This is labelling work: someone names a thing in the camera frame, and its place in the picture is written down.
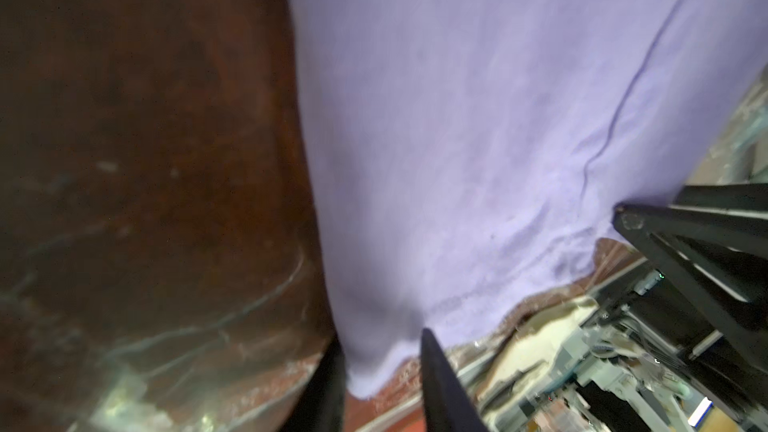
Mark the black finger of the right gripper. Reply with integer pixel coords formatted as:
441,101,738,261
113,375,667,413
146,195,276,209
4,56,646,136
613,183,767,371

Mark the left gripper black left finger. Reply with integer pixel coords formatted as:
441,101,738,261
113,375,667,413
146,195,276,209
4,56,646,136
279,336,346,432

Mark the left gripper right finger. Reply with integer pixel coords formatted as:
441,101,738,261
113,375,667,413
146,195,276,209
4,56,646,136
420,328,488,432

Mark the purple t shirt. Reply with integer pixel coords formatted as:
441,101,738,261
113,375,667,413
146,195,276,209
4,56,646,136
289,0,767,399

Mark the beige gardening glove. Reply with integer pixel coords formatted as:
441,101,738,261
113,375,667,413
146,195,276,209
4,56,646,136
476,296,599,403

